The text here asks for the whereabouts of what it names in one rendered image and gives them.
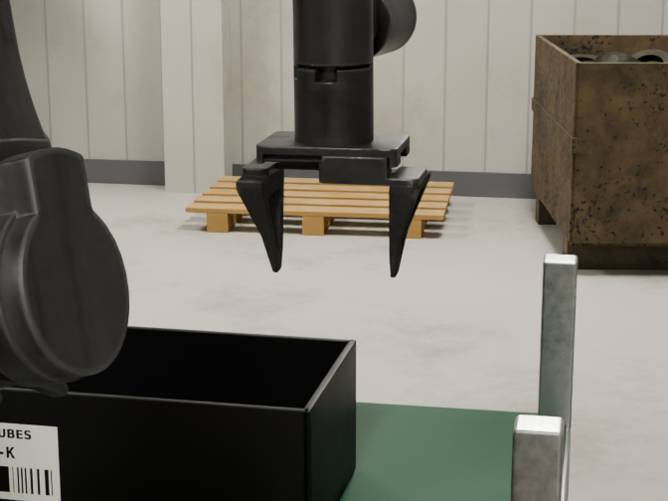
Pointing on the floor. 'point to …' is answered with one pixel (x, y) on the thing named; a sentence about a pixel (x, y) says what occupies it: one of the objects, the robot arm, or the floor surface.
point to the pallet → (320, 204)
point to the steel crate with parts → (602, 147)
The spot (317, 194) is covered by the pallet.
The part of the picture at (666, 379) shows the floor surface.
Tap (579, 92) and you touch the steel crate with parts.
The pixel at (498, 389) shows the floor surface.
